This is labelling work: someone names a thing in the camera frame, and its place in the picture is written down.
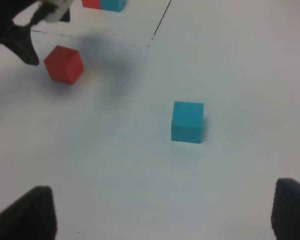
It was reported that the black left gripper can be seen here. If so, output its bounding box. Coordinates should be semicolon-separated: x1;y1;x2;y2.
0;0;71;66

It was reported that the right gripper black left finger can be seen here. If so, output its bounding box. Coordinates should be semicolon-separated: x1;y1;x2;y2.
0;186;58;240

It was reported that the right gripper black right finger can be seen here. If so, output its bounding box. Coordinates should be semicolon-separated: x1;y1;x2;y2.
270;178;300;240

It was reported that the red template block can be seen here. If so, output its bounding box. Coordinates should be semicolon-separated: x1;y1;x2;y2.
81;0;102;10

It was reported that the blue template block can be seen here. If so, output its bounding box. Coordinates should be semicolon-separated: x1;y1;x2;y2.
100;0;127;12

